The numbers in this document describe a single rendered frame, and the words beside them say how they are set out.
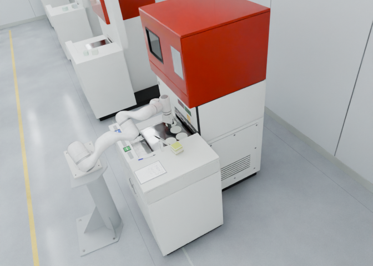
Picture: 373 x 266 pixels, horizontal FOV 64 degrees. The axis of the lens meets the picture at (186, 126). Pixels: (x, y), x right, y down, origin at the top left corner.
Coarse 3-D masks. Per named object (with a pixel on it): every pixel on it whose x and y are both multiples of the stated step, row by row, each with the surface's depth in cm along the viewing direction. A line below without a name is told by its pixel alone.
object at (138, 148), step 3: (129, 141) 263; (138, 144) 258; (141, 144) 258; (135, 147) 256; (138, 147) 255; (141, 147) 255; (135, 150) 253; (138, 150) 252; (141, 150) 252; (144, 150) 251; (138, 153) 249; (141, 153) 249; (144, 153) 249; (138, 156) 247; (141, 156) 246
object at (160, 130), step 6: (174, 120) 276; (156, 126) 272; (162, 126) 271; (180, 126) 268; (144, 132) 267; (150, 132) 266; (156, 132) 265; (162, 132) 265; (168, 132) 264; (180, 132) 262; (186, 132) 261; (150, 138) 260; (156, 138) 259; (162, 138) 258; (150, 144) 254; (156, 144) 253
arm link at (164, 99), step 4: (160, 96) 249; (164, 96) 248; (168, 96) 248; (160, 100) 246; (164, 100) 245; (168, 100) 247; (164, 104) 247; (168, 104) 249; (164, 108) 250; (168, 108) 251
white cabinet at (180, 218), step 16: (128, 176) 276; (208, 176) 231; (176, 192) 222; (192, 192) 231; (208, 192) 242; (144, 208) 246; (160, 208) 224; (176, 208) 233; (192, 208) 243; (208, 208) 254; (160, 224) 234; (176, 224) 244; (192, 224) 255; (208, 224) 268; (160, 240) 246; (176, 240) 257; (192, 240) 275
